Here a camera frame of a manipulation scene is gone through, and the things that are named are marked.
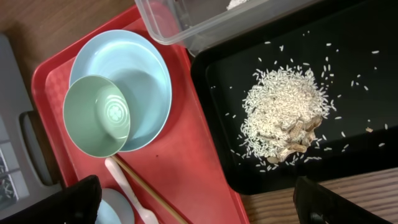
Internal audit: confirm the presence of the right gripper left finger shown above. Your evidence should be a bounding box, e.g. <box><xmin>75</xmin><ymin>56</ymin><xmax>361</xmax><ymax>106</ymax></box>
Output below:
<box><xmin>1</xmin><ymin>175</ymin><xmax>102</xmax><ymax>224</ymax></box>

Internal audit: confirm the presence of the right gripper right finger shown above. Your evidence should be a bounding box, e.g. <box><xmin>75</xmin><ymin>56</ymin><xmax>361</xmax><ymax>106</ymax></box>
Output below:
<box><xmin>293</xmin><ymin>177</ymin><xmax>391</xmax><ymax>224</ymax></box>

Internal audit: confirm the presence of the small light blue bowl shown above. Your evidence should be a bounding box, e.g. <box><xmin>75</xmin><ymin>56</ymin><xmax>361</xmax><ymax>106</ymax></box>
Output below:
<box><xmin>95</xmin><ymin>188</ymin><xmax>135</xmax><ymax>224</ymax></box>

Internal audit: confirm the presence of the green bowl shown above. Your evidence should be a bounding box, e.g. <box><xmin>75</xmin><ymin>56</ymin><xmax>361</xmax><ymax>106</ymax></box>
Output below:
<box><xmin>63</xmin><ymin>75</ymin><xmax>131</xmax><ymax>158</ymax></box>

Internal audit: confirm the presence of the rice food waste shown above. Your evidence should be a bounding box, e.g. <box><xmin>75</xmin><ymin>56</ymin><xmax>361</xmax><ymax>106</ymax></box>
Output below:
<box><xmin>210</xmin><ymin>29</ymin><xmax>389</xmax><ymax>172</ymax></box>

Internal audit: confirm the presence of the grey dishwasher rack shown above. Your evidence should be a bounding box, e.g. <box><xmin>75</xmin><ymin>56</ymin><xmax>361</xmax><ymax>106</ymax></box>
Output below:
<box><xmin>1</xmin><ymin>34</ymin><xmax>62</xmax><ymax>220</ymax></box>

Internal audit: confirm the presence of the white plastic fork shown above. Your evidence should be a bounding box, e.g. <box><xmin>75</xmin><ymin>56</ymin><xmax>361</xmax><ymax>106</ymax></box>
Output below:
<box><xmin>104</xmin><ymin>157</ymin><xmax>159</xmax><ymax>224</ymax></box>

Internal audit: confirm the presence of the wooden chopstick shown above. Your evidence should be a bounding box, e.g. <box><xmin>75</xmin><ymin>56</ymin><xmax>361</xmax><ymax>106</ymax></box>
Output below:
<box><xmin>111</xmin><ymin>154</ymin><xmax>188</xmax><ymax>224</ymax></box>

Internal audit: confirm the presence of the black tray bin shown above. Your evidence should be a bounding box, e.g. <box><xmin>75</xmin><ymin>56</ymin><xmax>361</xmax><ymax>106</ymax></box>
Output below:
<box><xmin>191</xmin><ymin>0</ymin><xmax>397</xmax><ymax>195</ymax></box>

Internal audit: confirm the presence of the large light blue plate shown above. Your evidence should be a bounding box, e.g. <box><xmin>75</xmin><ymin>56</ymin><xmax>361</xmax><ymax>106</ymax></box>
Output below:
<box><xmin>70</xmin><ymin>30</ymin><xmax>172</xmax><ymax>152</ymax></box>

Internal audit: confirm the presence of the clear plastic bin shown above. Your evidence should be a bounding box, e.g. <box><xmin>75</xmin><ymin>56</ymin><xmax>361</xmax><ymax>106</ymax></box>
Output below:
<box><xmin>135</xmin><ymin>0</ymin><xmax>316</xmax><ymax>56</ymax></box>

